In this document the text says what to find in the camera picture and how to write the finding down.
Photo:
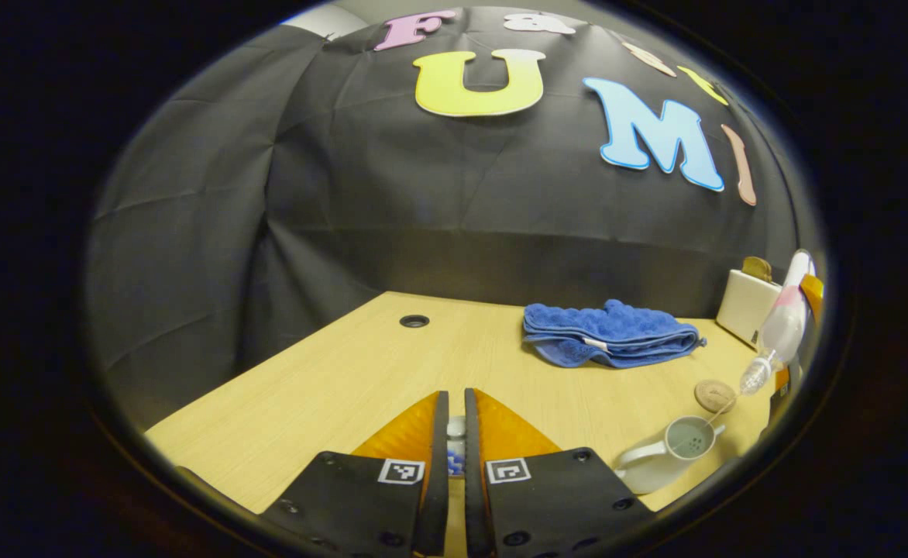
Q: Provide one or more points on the round cork coaster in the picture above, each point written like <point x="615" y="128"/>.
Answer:
<point x="715" y="396"/>

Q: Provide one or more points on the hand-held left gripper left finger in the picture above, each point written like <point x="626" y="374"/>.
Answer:
<point x="440" y="480"/>

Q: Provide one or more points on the black backdrop cloth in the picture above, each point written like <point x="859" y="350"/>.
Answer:
<point x="345" y="194"/>

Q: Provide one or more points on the white teacup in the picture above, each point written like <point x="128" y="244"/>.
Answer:
<point x="648" y="473"/>

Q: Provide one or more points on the clear plastic water bottle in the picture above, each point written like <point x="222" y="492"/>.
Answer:
<point x="783" y="325"/>

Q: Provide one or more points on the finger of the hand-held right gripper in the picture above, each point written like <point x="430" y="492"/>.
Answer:
<point x="779" y="380"/>
<point x="813" y="298"/>

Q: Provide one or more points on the brown bread slice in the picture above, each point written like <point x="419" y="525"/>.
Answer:
<point x="758" y="268"/>

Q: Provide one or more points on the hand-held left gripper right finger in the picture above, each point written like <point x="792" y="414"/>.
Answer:
<point x="472" y="480"/>

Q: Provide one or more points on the blue folded towel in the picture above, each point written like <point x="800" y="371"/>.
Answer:
<point x="609" y="329"/>

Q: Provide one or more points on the white toaster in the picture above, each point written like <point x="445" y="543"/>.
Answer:
<point x="744" y="306"/>

